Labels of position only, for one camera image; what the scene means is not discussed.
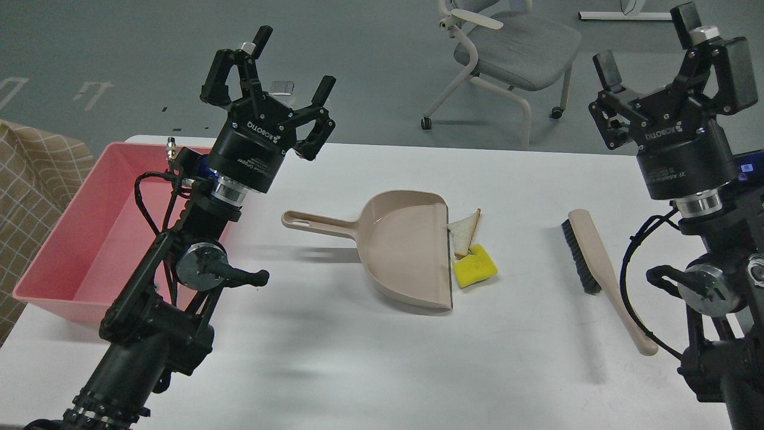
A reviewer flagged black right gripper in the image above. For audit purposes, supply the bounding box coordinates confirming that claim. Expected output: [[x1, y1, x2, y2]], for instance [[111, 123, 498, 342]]
[[589, 2, 759, 199]]

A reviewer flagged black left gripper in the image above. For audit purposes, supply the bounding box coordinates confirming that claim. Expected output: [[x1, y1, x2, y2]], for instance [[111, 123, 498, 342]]
[[200, 25, 337, 193]]

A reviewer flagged beige plastic dustpan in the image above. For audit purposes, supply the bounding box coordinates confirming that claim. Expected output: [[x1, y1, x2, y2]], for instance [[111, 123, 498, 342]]
[[281, 190, 453, 311]]

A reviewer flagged beige hand brush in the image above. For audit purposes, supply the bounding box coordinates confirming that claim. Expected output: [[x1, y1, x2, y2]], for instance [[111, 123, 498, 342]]
[[561, 208, 660, 357]]

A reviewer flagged bread slice piece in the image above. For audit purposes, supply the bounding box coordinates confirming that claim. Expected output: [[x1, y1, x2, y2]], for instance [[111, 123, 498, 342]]
[[447, 208, 481, 259]]

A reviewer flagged yellow sponge piece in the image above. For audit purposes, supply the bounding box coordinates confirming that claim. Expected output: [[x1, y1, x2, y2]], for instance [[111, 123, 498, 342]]
[[451, 243, 498, 289]]

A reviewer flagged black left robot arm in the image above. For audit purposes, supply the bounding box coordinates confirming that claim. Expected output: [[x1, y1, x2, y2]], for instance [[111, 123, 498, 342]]
[[26, 25, 336, 429]]

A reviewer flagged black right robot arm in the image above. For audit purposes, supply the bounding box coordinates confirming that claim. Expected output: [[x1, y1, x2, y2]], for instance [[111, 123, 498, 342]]
[[589, 2, 763, 429]]

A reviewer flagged pink plastic bin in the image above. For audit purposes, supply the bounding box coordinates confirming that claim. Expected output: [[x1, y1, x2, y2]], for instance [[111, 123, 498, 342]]
[[13, 142, 239, 328]]

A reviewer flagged silver floor socket plate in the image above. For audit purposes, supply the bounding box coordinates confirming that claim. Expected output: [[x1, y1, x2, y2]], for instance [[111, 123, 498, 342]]
[[268, 81, 295, 96]]

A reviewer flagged white desk base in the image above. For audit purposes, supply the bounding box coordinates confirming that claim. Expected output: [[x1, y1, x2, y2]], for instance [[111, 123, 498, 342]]
[[578, 1, 671, 22]]

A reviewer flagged grey office chair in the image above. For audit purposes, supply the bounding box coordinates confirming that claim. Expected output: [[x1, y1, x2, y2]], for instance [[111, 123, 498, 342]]
[[420, 1, 583, 150]]

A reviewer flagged beige checkered cloth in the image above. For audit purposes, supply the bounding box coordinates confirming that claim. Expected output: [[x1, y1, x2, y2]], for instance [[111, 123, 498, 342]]
[[1, 120, 95, 342]]

